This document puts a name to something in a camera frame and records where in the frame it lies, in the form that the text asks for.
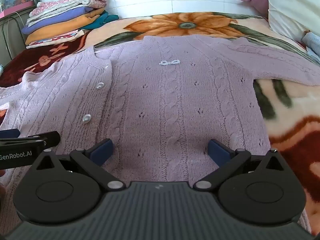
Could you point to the teal folded garment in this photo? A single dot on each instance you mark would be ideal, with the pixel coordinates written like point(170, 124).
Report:
point(105, 20)

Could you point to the purple folded garment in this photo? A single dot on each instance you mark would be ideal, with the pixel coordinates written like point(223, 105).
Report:
point(62, 17)

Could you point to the blue striped cloth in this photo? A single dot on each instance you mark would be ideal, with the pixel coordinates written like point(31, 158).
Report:
point(312, 42)

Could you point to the pink pillow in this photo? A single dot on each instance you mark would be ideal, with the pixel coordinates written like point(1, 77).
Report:
point(258, 0)

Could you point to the floral fleece blanket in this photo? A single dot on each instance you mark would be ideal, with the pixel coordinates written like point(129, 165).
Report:
point(185, 25)

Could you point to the white pillow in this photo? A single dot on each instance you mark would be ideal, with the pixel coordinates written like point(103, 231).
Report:
point(292, 5)

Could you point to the grey white folded towel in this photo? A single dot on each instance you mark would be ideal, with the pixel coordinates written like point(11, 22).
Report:
point(65, 5)

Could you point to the orange folded garment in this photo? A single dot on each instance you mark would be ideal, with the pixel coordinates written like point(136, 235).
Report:
point(62, 28)

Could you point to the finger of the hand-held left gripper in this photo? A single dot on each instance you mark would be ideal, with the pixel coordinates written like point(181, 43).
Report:
point(10, 133)
point(46, 138)

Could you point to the pink patterned folded cloth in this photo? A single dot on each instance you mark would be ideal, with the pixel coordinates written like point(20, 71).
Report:
point(57, 38)

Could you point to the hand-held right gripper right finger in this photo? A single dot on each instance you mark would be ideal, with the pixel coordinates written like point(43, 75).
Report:
point(220, 152)

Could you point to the grey bedside cabinet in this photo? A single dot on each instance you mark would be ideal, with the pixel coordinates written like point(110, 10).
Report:
point(10, 37)

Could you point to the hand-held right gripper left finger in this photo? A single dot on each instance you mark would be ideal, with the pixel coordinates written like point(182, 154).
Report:
point(101, 152)

